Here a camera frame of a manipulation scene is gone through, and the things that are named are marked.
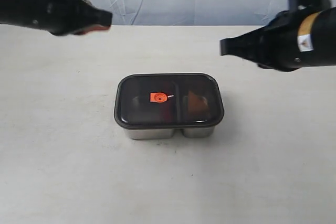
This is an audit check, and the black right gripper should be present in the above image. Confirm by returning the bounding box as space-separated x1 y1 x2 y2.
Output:
219 7 316 72

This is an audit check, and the yellow cheese wedge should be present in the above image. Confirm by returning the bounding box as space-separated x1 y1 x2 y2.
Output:
187 90 209 121

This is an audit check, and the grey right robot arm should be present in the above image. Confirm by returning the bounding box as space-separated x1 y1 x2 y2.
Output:
220 8 335 72

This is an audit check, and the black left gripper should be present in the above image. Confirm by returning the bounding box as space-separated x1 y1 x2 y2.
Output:
39 0 113 37

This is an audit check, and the steel two-compartment lunch box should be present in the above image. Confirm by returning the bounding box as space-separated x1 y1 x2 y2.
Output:
124 126 215 140

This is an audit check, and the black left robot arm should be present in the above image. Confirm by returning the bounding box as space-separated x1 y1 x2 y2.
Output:
1 0 113 36

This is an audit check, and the red sausage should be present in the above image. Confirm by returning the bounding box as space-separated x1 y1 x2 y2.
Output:
160 82 175 124

